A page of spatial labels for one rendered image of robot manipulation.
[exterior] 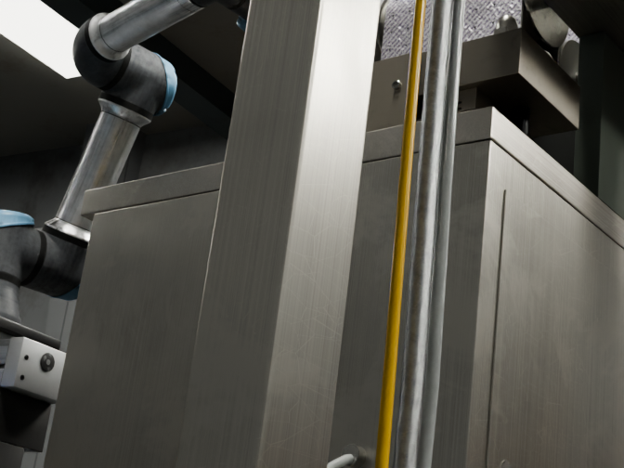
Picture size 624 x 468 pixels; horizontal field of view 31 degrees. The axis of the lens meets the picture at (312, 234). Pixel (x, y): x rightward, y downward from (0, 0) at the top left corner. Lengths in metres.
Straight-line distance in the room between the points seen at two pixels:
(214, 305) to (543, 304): 0.69
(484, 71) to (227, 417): 0.81
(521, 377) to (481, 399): 0.09
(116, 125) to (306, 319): 1.70
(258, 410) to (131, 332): 0.88
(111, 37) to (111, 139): 0.23
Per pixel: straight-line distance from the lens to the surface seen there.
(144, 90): 2.28
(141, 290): 1.46
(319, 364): 0.61
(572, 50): 1.74
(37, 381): 2.06
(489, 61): 1.33
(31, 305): 7.59
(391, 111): 1.35
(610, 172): 1.49
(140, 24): 2.10
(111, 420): 1.44
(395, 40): 1.71
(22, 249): 2.23
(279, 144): 0.63
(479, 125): 1.22
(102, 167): 2.28
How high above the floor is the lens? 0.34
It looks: 20 degrees up
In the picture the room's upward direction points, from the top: 7 degrees clockwise
